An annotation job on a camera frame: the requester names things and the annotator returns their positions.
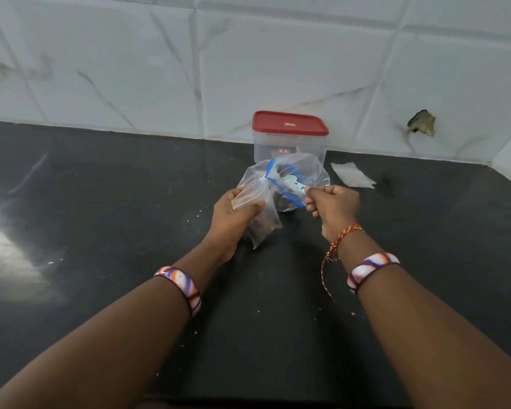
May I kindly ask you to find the mint green measuring spoon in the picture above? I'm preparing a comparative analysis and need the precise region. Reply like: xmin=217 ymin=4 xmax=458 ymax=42
xmin=280 ymin=174 xmax=309 ymax=197

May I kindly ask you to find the large clear blue-zip bag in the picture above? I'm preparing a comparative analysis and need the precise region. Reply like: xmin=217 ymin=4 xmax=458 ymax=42
xmin=237 ymin=153 xmax=331 ymax=214

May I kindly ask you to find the person's right forearm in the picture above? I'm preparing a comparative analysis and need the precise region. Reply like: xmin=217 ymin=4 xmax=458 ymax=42
xmin=336 ymin=233 xmax=511 ymax=409

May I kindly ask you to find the orange purple white bangle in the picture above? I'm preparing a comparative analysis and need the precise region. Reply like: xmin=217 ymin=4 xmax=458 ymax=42
xmin=153 ymin=266 xmax=203 ymax=318
xmin=347 ymin=252 xmax=401 ymax=294

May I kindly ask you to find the person's left hand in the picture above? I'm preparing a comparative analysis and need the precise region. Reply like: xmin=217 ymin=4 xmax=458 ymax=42
xmin=204 ymin=187 xmax=267 ymax=265

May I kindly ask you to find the person's left forearm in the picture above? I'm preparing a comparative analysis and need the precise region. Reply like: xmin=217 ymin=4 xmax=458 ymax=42
xmin=0 ymin=242 xmax=222 ymax=409

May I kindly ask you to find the person's right hand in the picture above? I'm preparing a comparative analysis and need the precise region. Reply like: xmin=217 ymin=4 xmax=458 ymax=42
xmin=304 ymin=185 xmax=361 ymax=243

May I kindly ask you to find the red-lidded clear plastic container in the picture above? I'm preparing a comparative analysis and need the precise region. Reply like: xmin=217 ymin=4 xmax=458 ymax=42
xmin=252 ymin=131 xmax=328 ymax=165

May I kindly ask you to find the red yellow thread bracelet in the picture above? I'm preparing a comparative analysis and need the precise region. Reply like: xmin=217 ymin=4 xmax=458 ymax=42
xmin=320 ymin=222 xmax=364 ymax=302

